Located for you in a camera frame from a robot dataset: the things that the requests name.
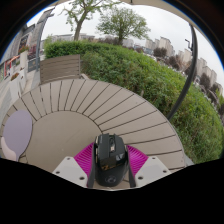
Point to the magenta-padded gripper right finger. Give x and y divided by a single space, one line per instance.
151 168

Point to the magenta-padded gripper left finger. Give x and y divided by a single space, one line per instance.
70 170

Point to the black computer mouse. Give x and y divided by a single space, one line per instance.
110 160

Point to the lilac mouse pad with wrist rest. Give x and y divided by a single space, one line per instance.
16 133

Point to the green hedge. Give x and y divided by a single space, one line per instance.
140 76

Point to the slatted wooden chair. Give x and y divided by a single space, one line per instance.
60 68

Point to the white planter with green plants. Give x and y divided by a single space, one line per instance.
24 60

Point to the distant apartment buildings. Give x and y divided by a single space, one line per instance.
163 43

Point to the beige cantilever patio umbrella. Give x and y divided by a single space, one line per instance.
194 50

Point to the grey storefront building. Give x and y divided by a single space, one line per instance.
23 40

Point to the slender leaning tree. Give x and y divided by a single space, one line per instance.
78 31

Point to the dark tall sign pylon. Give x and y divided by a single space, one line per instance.
40 33

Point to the round-crowned tree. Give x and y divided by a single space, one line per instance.
123 23

